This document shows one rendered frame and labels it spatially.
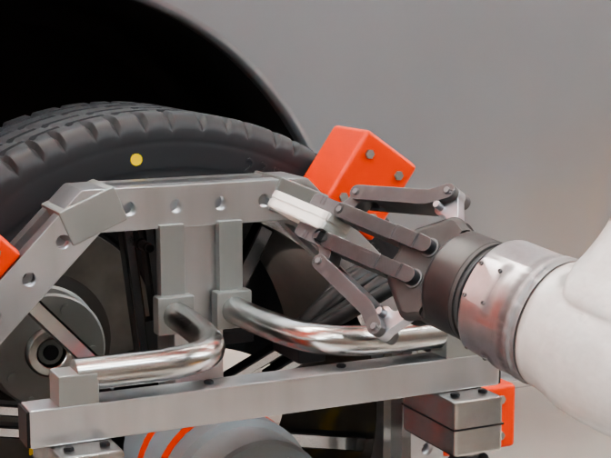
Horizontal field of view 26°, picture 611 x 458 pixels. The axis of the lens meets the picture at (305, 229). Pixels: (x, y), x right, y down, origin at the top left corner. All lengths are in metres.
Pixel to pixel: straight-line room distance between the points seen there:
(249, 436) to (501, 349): 0.34
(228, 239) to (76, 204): 0.15
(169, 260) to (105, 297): 0.57
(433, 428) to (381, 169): 0.28
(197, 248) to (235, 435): 0.19
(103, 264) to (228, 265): 0.55
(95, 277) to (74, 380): 0.76
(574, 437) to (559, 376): 3.35
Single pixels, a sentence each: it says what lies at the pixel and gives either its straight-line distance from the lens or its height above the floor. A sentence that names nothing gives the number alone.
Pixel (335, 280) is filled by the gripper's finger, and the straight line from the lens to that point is 1.01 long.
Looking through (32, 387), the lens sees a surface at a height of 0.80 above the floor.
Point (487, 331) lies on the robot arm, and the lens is 0.89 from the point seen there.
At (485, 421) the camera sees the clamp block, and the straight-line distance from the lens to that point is 1.16.
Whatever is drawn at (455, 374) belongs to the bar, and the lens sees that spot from 1.17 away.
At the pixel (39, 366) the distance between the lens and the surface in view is 1.72.
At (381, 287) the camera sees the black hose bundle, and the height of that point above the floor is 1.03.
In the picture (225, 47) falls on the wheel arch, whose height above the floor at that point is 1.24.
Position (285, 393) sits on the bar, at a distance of 1.09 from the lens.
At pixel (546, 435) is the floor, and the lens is 4.20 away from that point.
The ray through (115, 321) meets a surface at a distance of 1.80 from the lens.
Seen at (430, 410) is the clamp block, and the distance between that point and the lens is 1.17.
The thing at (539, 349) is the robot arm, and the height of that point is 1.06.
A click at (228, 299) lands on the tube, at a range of 1.25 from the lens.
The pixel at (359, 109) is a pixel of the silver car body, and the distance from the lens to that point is 1.78.
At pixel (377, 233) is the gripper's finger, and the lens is 1.00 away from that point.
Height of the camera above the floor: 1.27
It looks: 9 degrees down
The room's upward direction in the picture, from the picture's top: straight up
